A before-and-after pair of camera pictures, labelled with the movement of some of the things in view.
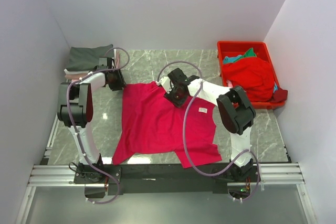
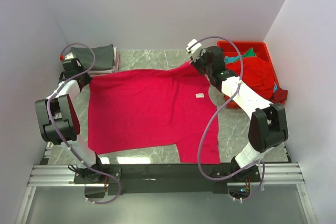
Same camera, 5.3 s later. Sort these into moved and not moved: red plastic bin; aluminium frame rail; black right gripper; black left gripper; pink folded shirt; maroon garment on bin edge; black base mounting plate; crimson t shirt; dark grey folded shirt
Moved: black left gripper; black right gripper; crimson t shirt
Not moved: maroon garment on bin edge; black base mounting plate; red plastic bin; pink folded shirt; dark grey folded shirt; aluminium frame rail
